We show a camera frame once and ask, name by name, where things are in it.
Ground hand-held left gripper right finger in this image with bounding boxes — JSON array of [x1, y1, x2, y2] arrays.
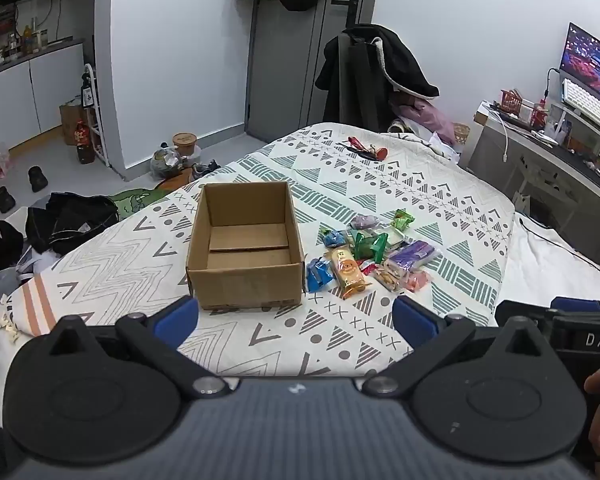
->
[[362, 296, 548, 401]]

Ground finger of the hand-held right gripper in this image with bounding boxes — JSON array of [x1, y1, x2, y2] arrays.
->
[[551, 296, 600, 315]]

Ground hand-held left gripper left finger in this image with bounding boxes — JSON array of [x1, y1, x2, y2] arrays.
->
[[47, 296, 231, 401]]

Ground pink sausage packet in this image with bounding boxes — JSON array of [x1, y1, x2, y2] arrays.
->
[[402, 269, 432, 293]]

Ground clear biscuit packet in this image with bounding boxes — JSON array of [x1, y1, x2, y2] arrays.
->
[[370, 266, 403, 292]]

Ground purple bread packet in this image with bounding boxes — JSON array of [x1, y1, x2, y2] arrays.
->
[[387, 240, 441, 273]]

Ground brown cardboard box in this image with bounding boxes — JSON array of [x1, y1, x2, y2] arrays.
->
[[186, 181, 306, 311]]

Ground orange bread packet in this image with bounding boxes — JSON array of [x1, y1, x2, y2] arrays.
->
[[328, 247, 373, 301]]

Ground clear rice cracker packet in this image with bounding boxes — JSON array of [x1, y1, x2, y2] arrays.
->
[[382, 227, 407, 252]]

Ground dark green snack packet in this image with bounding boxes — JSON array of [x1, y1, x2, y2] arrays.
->
[[350, 230, 376, 262]]

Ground blue snack packet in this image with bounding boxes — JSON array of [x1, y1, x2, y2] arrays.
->
[[306, 256, 335, 293], [319, 227, 350, 248]]

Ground white bed sheet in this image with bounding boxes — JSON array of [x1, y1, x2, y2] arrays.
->
[[0, 210, 600, 431]]

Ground purple round snack packet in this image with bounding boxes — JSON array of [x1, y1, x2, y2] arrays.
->
[[349, 214, 383, 231]]

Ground green floor mat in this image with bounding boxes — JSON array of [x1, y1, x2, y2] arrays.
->
[[107, 187, 153, 216]]

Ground black bag on floor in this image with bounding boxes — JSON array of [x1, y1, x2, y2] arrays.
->
[[25, 192, 121, 256]]

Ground clear plastic trash bag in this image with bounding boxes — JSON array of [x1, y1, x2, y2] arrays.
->
[[150, 145, 188, 178]]

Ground grey desk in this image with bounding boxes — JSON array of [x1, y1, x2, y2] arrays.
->
[[467, 105, 600, 271]]

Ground brown paper noodle tub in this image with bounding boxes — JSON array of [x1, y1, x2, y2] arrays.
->
[[172, 132, 198, 158]]

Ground red and black tools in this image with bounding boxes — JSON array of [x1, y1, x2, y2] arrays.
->
[[337, 136, 388, 161]]

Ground brown bottle with red label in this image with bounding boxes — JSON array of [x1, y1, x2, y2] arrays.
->
[[75, 120, 96, 165]]

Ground white keyboard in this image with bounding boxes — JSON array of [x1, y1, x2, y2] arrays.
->
[[562, 79, 600, 133]]

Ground pink garment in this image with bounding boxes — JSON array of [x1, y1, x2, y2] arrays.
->
[[390, 95, 456, 146]]

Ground white narrow rack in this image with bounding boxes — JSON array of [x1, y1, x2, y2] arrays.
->
[[82, 62, 112, 168]]

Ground red basket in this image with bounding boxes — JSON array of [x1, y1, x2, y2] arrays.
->
[[500, 89, 536, 116]]

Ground brown floor carton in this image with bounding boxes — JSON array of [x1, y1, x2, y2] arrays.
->
[[59, 102, 87, 146]]

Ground computer monitor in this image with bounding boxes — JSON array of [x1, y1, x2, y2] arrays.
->
[[560, 22, 600, 111]]

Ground black coat with fleece lining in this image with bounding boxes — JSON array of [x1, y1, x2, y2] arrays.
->
[[315, 23, 440, 133]]

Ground white cabinet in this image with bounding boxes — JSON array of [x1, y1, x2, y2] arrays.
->
[[0, 40, 88, 151]]

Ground grey door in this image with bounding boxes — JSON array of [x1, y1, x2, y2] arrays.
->
[[245, 0, 381, 143]]

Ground row of kitchen bottles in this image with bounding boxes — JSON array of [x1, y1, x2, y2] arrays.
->
[[0, 22, 51, 72]]

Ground black cable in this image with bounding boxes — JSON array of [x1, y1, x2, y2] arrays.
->
[[517, 215, 600, 277]]

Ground white cable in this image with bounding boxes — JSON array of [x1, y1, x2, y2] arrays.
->
[[489, 105, 512, 163]]

